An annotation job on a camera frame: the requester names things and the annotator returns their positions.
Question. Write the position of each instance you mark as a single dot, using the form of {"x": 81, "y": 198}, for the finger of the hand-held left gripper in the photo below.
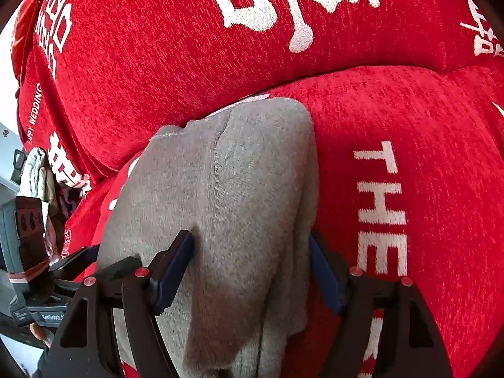
{"x": 80, "y": 254}
{"x": 65, "y": 289}

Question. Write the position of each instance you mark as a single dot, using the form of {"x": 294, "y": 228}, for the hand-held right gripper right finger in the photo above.
{"x": 323, "y": 273}

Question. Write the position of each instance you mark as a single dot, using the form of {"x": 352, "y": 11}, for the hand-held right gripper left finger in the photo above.
{"x": 171, "y": 273}

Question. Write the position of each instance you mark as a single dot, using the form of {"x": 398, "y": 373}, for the grey small garment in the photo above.
{"x": 236, "y": 189}

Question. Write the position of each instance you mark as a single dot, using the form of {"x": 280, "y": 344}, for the person's left hand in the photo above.
{"x": 41, "y": 334}

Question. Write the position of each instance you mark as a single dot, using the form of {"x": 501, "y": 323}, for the dark plaid cloth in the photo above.
{"x": 69, "y": 199}

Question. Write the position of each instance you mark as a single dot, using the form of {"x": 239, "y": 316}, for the beige cloth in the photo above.
{"x": 51, "y": 193}

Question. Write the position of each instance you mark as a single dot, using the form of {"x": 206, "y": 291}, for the white crumpled cloth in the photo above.
{"x": 33, "y": 169}

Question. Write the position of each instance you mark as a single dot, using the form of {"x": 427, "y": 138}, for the red printed sofa cover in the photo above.
{"x": 354, "y": 47}

